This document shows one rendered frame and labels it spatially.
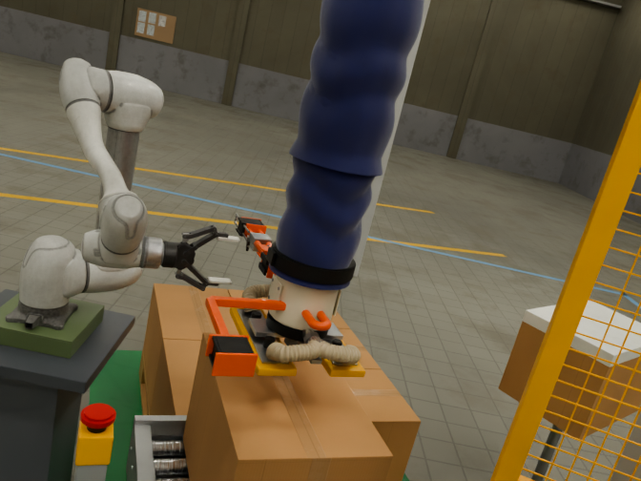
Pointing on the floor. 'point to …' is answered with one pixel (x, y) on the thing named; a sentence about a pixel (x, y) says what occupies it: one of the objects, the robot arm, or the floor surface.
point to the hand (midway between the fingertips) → (231, 260)
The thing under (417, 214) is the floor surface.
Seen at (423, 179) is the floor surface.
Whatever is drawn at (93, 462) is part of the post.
